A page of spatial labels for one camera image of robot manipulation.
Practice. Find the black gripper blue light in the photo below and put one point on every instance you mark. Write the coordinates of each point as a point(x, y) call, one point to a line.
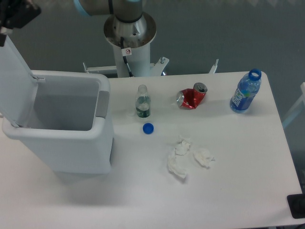
point(16, 14)

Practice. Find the white trash can lid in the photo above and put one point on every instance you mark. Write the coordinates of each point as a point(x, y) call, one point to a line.
point(18, 86)

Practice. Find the white plastic trash can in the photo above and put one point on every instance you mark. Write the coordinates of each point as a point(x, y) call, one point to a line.
point(70, 127)

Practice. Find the blue bottle cap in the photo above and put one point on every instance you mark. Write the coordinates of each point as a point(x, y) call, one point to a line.
point(148, 128)

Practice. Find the crushed red soda can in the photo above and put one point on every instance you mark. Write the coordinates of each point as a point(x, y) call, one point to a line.
point(190, 98)

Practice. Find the clear green-label plastic bottle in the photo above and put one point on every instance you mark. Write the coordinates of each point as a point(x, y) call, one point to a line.
point(143, 102)

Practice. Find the crumpled white tissue upper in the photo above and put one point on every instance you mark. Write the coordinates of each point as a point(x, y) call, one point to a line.
point(183, 146)

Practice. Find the crumpled white tissue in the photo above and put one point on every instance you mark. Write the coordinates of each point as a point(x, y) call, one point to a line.
point(174, 168)
point(183, 146)
point(203, 157)

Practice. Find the crumpled white tissue lower left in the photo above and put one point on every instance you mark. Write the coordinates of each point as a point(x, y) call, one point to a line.
point(174, 168)

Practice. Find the crumpled white tissue right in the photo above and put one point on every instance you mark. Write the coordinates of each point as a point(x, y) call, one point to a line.
point(203, 157)

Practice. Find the blue plastic water bottle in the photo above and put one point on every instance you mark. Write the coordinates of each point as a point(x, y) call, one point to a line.
point(246, 90)

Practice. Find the black device at table corner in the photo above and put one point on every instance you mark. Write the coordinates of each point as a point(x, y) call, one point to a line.
point(296, 204)

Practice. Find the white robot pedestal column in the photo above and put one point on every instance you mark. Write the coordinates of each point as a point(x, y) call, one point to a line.
point(131, 44)

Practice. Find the white frame at right edge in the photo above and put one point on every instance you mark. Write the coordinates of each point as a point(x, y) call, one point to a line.
point(295, 109)

